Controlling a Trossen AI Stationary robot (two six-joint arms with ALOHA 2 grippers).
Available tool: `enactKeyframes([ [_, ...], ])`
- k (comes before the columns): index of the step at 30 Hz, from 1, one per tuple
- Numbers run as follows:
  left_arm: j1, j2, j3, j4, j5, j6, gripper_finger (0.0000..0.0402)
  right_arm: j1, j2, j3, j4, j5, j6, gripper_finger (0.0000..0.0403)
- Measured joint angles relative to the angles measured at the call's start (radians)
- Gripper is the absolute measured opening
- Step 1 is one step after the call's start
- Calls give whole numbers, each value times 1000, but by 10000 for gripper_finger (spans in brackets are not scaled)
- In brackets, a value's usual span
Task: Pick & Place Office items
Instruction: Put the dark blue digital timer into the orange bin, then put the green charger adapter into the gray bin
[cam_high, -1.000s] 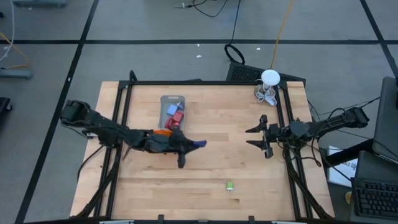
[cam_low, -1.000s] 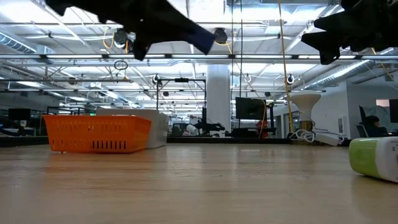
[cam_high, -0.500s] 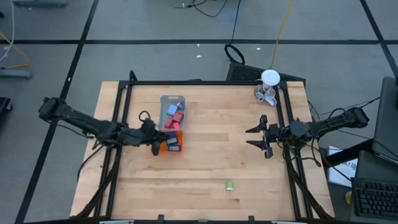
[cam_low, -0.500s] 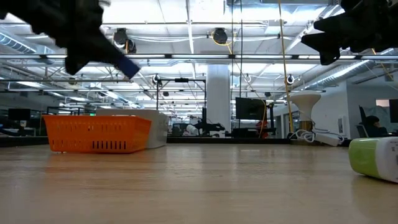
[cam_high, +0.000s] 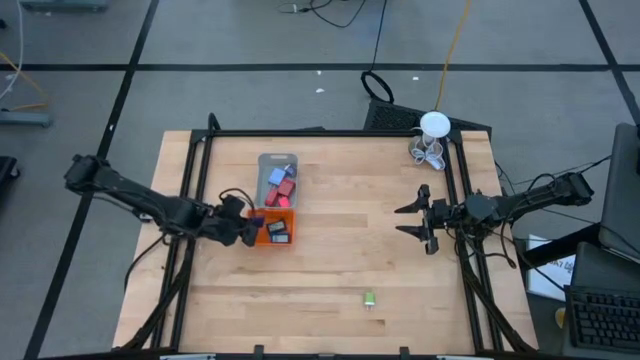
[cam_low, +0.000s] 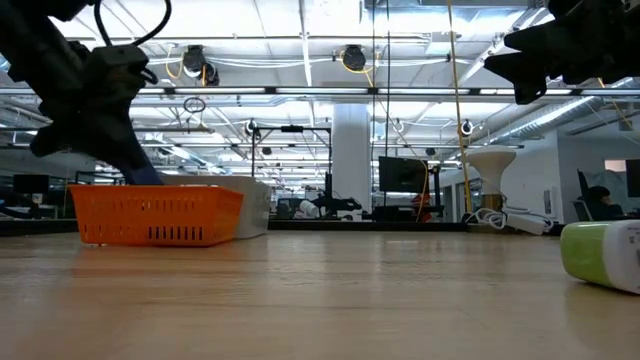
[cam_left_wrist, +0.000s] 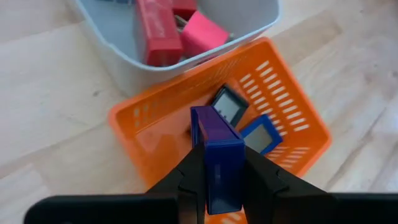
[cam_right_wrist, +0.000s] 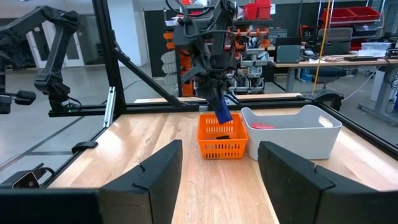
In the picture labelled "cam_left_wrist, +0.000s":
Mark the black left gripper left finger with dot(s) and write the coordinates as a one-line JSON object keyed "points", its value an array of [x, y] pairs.
{"points": [[155, 208]]}

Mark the grey plastic bin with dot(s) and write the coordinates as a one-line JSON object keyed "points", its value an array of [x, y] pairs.
{"points": [[124, 71]]}

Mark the dark grey rectangular case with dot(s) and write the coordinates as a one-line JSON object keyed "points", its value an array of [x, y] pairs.
{"points": [[230, 105]]}

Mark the red wall charger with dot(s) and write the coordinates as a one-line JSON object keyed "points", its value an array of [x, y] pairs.
{"points": [[157, 34]]}

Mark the navy blue rectangular case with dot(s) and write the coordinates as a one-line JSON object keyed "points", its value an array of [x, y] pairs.
{"points": [[224, 168]]}

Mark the pink wall charger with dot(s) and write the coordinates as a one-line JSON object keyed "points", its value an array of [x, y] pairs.
{"points": [[203, 34]]}

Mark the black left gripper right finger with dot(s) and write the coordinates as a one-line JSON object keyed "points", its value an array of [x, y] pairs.
{"points": [[295, 208]]}

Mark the orange plastic basket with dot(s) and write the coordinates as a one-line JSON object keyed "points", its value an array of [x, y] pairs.
{"points": [[161, 137]]}

